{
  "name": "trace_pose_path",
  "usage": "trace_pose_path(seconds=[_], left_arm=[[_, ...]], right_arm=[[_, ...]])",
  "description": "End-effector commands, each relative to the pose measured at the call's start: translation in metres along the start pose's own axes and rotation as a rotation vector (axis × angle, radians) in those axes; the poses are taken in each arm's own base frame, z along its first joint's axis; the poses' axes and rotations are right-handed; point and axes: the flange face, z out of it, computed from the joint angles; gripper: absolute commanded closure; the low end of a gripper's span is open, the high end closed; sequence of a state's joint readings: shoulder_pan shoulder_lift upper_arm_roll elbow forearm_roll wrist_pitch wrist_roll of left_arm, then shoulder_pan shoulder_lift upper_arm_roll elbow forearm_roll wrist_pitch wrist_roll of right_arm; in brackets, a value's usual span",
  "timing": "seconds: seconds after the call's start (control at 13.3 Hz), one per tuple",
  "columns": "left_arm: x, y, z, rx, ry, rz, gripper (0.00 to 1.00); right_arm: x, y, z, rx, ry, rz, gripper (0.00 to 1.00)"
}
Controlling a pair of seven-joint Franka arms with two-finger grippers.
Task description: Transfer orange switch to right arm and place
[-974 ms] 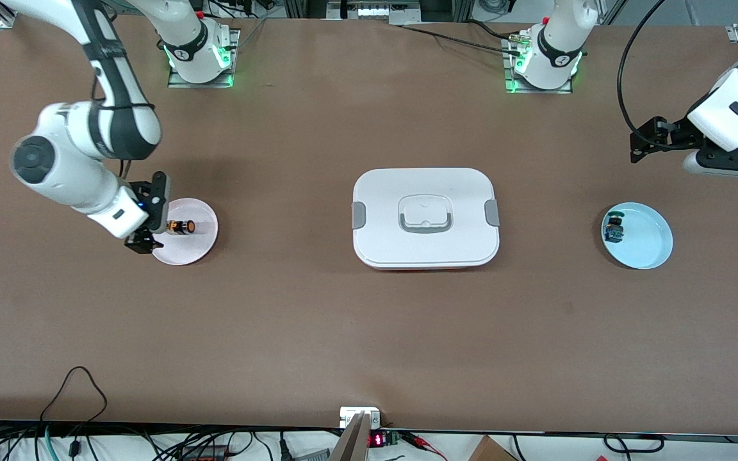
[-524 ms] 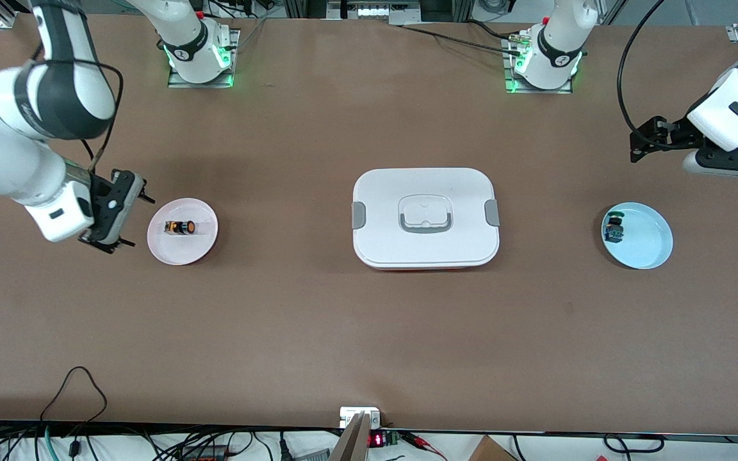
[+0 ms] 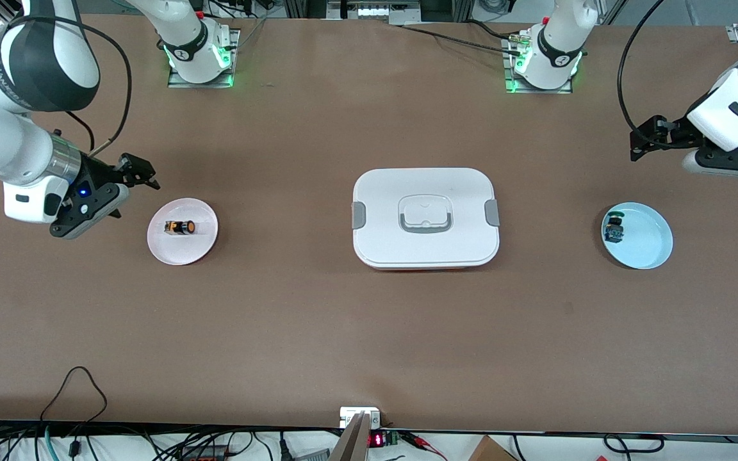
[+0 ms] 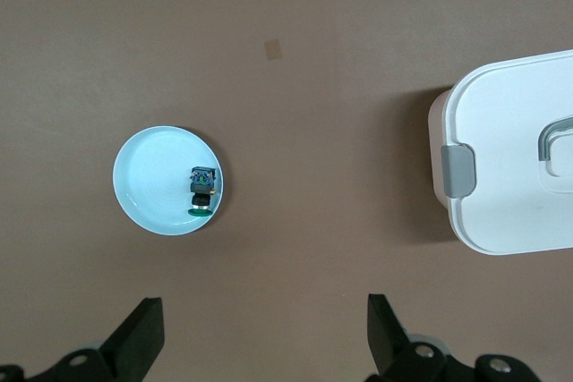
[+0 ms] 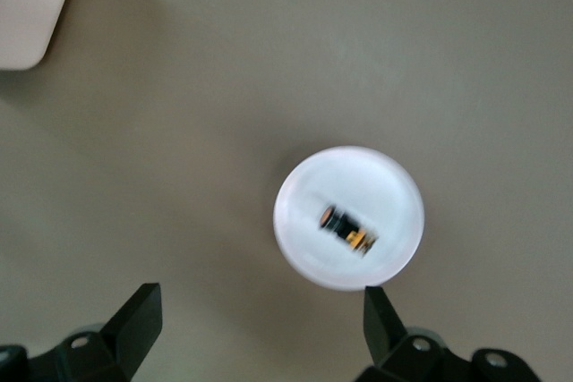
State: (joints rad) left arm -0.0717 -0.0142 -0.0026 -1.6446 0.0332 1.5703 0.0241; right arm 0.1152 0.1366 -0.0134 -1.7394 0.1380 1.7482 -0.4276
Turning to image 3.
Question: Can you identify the pale pink round plate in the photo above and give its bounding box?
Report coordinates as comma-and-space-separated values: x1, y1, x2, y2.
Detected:
147, 198, 219, 266

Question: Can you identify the light blue round plate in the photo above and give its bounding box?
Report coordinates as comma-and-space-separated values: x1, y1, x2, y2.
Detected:
601, 202, 674, 270

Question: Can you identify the white lidded lunch box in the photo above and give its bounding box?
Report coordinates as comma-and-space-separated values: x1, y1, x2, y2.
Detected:
352, 168, 501, 271

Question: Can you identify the white control device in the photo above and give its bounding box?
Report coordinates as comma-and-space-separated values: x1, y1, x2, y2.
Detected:
327, 0, 422, 20

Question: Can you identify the white power outlet box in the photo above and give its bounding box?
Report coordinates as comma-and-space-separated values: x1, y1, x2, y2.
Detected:
340, 407, 381, 428

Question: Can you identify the brown cardboard piece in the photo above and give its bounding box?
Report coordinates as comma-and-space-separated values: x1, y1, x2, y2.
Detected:
468, 435, 518, 461

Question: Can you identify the red and black clip lead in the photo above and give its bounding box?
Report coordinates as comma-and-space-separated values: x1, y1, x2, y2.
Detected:
401, 432, 448, 460

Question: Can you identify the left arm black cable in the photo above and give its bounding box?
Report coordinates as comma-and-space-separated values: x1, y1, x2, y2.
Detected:
618, 0, 677, 151

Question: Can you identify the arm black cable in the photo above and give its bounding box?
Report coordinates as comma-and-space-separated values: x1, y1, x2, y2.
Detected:
7, 14, 133, 158
618, 0, 677, 151

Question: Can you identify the green push button switch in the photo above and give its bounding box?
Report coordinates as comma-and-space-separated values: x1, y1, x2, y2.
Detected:
604, 211, 626, 244

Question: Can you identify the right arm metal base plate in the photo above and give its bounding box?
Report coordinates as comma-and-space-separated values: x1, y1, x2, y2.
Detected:
167, 29, 240, 88

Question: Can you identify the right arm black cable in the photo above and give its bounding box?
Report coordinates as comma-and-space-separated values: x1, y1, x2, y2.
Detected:
7, 14, 133, 158

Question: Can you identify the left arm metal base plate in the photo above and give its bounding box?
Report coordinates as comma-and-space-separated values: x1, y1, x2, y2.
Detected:
504, 32, 575, 95

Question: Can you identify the black looped cable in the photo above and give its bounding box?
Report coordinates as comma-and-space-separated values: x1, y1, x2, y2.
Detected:
40, 366, 108, 423

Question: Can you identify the black cable across table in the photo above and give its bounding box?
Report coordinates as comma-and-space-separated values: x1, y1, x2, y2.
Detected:
395, 22, 523, 55

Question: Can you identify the grey lunch box handle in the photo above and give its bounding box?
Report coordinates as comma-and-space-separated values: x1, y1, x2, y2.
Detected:
398, 194, 454, 234

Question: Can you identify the black coiled floor cable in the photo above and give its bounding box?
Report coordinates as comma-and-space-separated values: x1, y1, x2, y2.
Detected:
603, 434, 666, 454

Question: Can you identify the grey camera support post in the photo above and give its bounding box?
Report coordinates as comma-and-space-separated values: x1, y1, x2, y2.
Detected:
331, 413, 371, 461

